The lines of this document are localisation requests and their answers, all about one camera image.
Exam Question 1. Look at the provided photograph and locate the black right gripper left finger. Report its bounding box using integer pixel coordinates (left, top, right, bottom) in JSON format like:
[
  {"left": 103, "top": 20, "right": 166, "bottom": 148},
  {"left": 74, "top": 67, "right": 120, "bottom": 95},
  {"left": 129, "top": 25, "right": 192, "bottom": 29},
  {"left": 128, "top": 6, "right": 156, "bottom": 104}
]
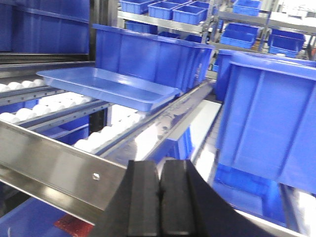
[{"left": 89, "top": 160, "right": 160, "bottom": 237}]

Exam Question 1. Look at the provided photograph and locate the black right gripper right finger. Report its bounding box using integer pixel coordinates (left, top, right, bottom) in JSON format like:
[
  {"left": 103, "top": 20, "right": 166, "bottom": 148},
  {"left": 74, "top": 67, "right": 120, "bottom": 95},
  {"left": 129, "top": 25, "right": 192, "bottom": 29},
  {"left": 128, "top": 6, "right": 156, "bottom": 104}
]
[{"left": 160, "top": 160, "right": 272, "bottom": 237}]

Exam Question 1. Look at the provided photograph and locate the blue plastic tray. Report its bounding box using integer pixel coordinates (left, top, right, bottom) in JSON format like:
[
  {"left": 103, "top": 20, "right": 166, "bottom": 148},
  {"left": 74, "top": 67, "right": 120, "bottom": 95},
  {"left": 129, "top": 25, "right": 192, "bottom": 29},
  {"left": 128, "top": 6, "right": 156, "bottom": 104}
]
[{"left": 37, "top": 67, "right": 181, "bottom": 112}]

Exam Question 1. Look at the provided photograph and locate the steel roller shelf rack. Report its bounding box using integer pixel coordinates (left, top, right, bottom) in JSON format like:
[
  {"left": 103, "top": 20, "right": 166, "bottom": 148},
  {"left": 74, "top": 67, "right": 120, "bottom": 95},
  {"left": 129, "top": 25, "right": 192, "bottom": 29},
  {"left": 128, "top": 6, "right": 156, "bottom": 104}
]
[{"left": 0, "top": 0, "right": 316, "bottom": 237}]

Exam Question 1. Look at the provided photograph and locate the blue bin far shelf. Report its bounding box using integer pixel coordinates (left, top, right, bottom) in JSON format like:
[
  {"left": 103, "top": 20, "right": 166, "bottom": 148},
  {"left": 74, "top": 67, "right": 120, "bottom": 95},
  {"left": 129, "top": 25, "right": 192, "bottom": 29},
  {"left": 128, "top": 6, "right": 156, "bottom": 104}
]
[
  {"left": 268, "top": 29, "right": 306, "bottom": 58},
  {"left": 220, "top": 23, "right": 259, "bottom": 49}
]

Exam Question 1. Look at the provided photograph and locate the blue bin shelf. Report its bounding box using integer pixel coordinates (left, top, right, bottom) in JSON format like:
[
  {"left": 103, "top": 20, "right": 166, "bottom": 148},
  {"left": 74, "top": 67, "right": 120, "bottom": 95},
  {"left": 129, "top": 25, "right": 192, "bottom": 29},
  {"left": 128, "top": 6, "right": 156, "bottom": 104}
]
[
  {"left": 220, "top": 23, "right": 259, "bottom": 49},
  {"left": 148, "top": 1, "right": 180, "bottom": 20},
  {"left": 172, "top": 5, "right": 207, "bottom": 25},
  {"left": 120, "top": 0, "right": 156, "bottom": 14},
  {"left": 268, "top": 29, "right": 306, "bottom": 58}
]

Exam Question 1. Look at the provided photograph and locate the blue bin upper shelf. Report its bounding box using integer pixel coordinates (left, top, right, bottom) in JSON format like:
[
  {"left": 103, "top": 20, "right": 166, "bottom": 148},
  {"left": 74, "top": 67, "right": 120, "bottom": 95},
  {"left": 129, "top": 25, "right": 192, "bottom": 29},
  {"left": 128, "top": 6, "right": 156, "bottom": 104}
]
[
  {"left": 120, "top": 0, "right": 156, "bottom": 14},
  {"left": 148, "top": 1, "right": 180, "bottom": 20},
  {"left": 172, "top": 5, "right": 207, "bottom": 25}
]

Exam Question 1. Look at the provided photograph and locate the large blue bin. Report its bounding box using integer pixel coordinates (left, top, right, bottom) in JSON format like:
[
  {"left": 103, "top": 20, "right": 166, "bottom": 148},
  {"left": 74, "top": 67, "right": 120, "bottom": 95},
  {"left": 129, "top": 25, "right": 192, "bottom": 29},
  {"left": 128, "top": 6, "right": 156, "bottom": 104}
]
[
  {"left": 93, "top": 24, "right": 215, "bottom": 93},
  {"left": 216, "top": 50, "right": 316, "bottom": 193}
]

